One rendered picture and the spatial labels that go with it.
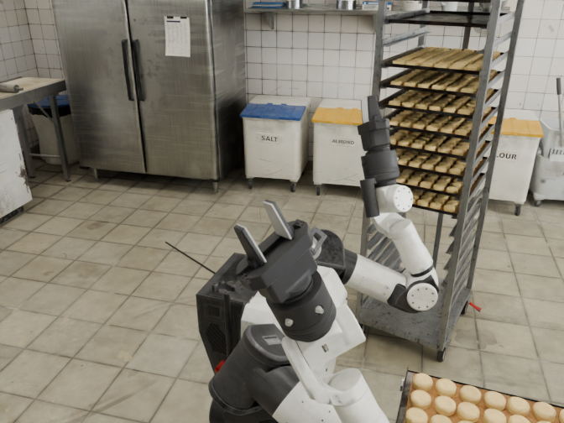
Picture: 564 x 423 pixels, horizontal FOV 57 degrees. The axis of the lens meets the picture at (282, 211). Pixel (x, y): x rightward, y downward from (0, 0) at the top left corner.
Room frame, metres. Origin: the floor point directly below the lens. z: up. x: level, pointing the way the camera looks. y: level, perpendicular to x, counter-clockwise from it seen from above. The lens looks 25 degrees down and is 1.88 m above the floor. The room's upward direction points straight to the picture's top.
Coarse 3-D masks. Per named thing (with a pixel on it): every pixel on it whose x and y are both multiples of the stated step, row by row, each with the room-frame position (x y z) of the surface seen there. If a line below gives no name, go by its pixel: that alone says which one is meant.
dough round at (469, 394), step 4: (464, 388) 0.99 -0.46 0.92; (468, 388) 0.99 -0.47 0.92; (472, 388) 0.99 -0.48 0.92; (476, 388) 0.99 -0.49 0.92; (460, 392) 0.98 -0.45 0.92; (464, 392) 0.98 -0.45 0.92; (468, 392) 0.98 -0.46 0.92; (472, 392) 0.98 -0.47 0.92; (476, 392) 0.98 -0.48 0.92; (480, 392) 0.98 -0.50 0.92; (460, 396) 0.98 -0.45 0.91; (464, 396) 0.97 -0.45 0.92; (468, 396) 0.96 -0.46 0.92; (472, 396) 0.96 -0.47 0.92; (476, 396) 0.96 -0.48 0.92; (480, 396) 0.97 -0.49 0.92; (464, 400) 0.96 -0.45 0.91; (468, 400) 0.96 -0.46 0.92; (472, 400) 0.95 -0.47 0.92; (476, 400) 0.95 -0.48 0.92; (476, 404) 0.95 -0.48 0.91
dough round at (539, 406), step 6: (540, 402) 0.94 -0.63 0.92; (534, 408) 0.93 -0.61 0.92; (540, 408) 0.93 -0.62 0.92; (546, 408) 0.93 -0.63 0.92; (552, 408) 0.93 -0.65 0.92; (534, 414) 0.92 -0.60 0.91; (540, 414) 0.91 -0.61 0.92; (546, 414) 0.91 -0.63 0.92; (552, 414) 0.91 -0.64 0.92; (540, 420) 0.90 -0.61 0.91; (546, 420) 0.90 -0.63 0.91; (552, 420) 0.90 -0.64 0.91
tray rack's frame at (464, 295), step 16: (464, 32) 2.75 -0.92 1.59; (512, 32) 2.61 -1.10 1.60; (464, 48) 2.74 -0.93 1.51; (512, 48) 2.61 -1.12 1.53; (512, 64) 2.60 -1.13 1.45; (496, 128) 2.61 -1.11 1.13; (496, 144) 2.60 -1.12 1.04; (480, 208) 2.62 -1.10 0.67; (480, 224) 2.61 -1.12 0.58; (480, 240) 2.61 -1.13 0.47; (432, 256) 2.75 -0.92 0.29; (464, 288) 2.61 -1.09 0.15; (384, 304) 2.45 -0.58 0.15; (464, 304) 2.47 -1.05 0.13; (368, 320) 2.30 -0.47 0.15; (384, 320) 2.30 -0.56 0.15; (400, 320) 2.30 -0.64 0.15; (416, 320) 2.30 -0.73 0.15; (432, 320) 2.30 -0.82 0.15; (400, 336) 2.19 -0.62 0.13; (416, 336) 2.16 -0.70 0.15; (432, 336) 2.16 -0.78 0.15; (448, 336) 2.17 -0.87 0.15
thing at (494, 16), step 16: (496, 0) 2.09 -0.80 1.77; (496, 16) 2.08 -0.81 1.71; (496, 32) 2.10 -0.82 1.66; (480, 80) 2.09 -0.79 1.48; (480, 96) 2.09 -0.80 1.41; (480, 112) 2.08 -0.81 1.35; (480, 128) 2.10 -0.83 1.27; (464, 176) 2.09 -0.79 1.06; (464, 192) 2.09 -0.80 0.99; (464, 208) 2.08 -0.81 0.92; (464, 224) 2.10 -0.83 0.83; (448, 288) 2.09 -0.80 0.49; (448, 304) 2.08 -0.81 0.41; (448, 320) 2.10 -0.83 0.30
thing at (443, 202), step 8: (480, 176) 2.61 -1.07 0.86; (416, 192) 2.35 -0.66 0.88; (424, 192) 2.39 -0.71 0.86; (432, 192) 2.34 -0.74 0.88; (416, 200) 2.30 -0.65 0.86; (424, 200) 2.25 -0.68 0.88; (432, 200) 2.30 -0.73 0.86; (440, 200) 2.25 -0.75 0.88; (448, 200) 2.30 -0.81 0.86; (440, 208) 2.19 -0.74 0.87; (448, 208) 2.16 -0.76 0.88; (456, 208) 2.20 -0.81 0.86
